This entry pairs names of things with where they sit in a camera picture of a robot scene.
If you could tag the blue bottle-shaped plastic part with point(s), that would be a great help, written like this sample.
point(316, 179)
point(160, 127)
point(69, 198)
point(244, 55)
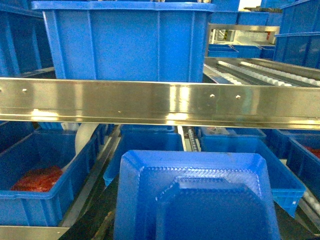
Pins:
point(181, 195)

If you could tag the steel shelf front beam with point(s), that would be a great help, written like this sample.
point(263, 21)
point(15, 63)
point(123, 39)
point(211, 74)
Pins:
point(159, 103)

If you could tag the large blue crate upper shelf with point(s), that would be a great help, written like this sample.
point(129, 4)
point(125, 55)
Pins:
point(127, 40)

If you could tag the blue bin with red parts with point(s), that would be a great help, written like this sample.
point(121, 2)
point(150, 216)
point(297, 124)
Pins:
point(40, 177)

